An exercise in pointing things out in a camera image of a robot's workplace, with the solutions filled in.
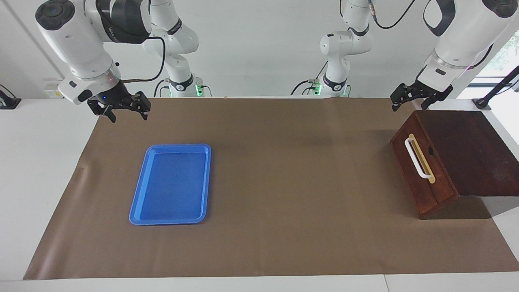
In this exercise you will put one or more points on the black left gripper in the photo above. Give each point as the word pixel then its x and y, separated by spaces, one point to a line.
pixel 432 90

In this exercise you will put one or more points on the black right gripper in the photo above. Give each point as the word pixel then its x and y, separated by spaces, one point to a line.
pixel 112 95

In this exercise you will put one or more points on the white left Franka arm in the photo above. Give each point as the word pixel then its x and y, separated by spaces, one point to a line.
pixel 462 36

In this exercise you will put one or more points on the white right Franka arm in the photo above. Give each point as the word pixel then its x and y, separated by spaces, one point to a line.
pixel 73 40

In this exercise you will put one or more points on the dark wooden drawer cabinet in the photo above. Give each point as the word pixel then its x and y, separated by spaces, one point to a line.
pixel 474 154

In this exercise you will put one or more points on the black clamp stand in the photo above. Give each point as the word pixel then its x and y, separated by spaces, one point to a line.
pixel 482 102

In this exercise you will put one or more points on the green lit base connector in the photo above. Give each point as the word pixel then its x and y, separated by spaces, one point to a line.
pixel 315 87
pixel 198 90

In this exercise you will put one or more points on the blue plastic tray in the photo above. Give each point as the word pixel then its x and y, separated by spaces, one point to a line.
pixel 170 186

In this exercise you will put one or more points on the bright window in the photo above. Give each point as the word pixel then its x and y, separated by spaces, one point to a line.
pixel 507 52

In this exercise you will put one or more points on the brown table mat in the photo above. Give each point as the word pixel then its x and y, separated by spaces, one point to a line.
pixel 284 202

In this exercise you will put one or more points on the black desk mount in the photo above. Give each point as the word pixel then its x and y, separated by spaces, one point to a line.
pixel 8 103

